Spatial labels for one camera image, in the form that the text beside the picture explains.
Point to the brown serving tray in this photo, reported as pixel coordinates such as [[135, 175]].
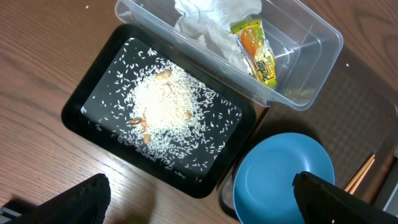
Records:
[[353, 117]]

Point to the green yellow snack wrapper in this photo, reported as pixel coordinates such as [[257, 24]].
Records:
[[256, 50]]

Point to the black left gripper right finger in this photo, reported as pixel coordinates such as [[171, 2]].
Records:
[[322, 202]]

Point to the clear plastic bin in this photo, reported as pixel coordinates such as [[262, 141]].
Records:
[[305, 48]]

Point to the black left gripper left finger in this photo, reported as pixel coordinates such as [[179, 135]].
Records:
[[85, 203]]

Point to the wooden chopstick left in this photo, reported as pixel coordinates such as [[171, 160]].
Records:
[[353, 180]]

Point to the dark blue plate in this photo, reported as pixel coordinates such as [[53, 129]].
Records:
[[263, 189]]

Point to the wooden chopstick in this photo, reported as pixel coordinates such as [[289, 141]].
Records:
[[353, 180], [361, 177]]

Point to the black tray bin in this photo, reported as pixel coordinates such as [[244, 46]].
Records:
[[91, 113]]

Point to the white napkin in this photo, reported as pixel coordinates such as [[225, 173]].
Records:
[[208, 23]]

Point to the wooden chopstick right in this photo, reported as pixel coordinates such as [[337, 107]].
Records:
[[361, 177]]

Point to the rice leftovers pile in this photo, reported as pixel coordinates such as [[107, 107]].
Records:
[[166, 106]]

